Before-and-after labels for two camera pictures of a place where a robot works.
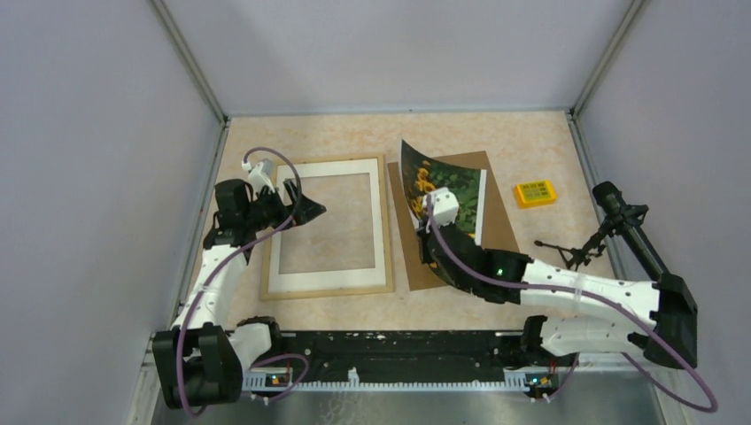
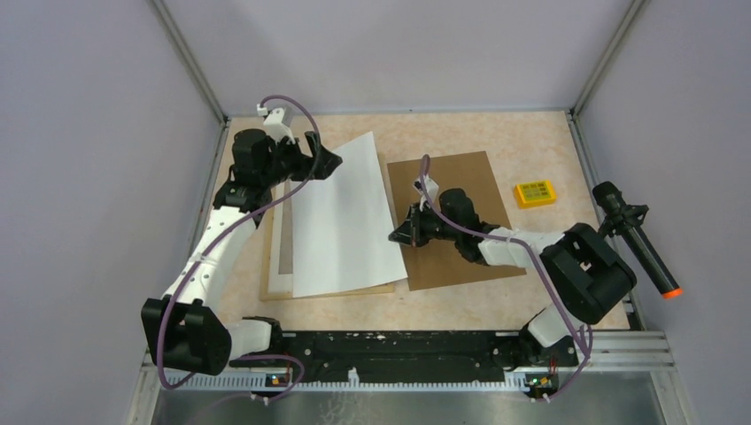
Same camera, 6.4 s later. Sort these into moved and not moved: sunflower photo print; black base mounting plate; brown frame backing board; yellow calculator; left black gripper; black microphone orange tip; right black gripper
Moved: left black gripper; sunflower photo print; right black gripper
Not moved: brown frame backing board; black base mounting plate; black microphone orange tip; yellow calculator
